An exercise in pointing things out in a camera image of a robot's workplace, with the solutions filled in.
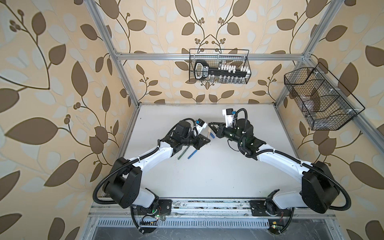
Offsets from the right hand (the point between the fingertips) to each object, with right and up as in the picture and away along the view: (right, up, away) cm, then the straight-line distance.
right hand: (209, 127), depth 77 cm
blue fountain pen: (-10, -18, +17) cm, 27 cm away
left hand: (0, -5, +3) cm, 6 cm away
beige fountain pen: (0, -2, 0) cm, 2 cm away
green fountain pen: (-18, -20, +15) cm, 31 cm away
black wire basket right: (+57, +12, -3) cm, 59 cm away
